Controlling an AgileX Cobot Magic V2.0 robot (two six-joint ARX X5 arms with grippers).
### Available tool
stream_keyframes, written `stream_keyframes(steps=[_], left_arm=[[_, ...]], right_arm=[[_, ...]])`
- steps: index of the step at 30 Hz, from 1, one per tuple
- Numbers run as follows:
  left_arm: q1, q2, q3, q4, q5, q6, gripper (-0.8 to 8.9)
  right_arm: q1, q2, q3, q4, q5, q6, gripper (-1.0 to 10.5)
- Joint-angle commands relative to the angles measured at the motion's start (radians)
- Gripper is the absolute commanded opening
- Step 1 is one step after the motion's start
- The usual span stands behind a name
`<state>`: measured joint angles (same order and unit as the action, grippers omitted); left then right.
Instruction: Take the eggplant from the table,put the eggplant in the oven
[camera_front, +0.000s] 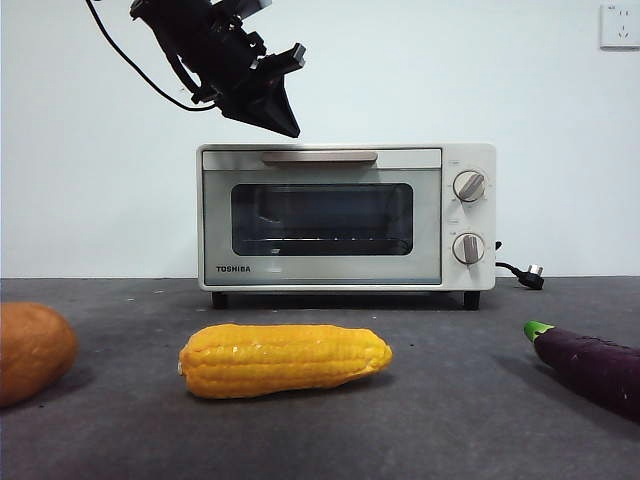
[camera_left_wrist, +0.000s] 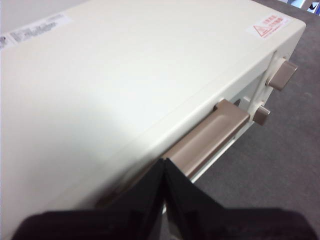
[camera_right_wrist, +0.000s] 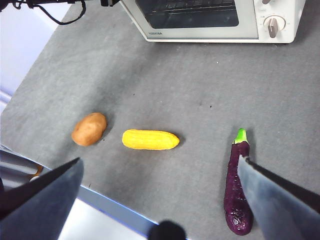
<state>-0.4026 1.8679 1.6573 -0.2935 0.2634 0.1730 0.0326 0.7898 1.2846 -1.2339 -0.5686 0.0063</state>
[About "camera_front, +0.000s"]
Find white toaster oven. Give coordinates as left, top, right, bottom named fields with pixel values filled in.
left=195, top=143, right=498, bottom=309

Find beige timer knob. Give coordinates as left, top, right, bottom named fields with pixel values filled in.
left=452, top=232, right=487, bottom=266

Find metal wire oven rack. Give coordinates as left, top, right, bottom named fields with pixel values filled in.
left=243, top=234, right=409, bottom=247

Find brown potato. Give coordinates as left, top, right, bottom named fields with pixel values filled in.
left=0, top=301, right=80, bottom=409

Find white wall socket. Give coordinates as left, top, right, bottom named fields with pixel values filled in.
left=599, top=3, right=640, bottom=51

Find oven door with beige handle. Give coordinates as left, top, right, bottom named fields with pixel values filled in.
left=201, top=147, right=444, bottom=287

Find purple eggplant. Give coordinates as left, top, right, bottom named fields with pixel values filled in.
left=523, top=319, right=640, bottom=421

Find black oven power cord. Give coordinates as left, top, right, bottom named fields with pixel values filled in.
left=494, top=241, right=546, bottom=291

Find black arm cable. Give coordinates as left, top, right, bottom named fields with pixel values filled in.
left=84, top=0, right=216, bottom=113

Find beige temperature knob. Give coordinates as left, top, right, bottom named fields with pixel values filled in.
left=452, top=170, right=488, bottom=204

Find yellow corn cob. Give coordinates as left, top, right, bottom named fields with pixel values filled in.
left=178, top=323, right=394, bottom=400

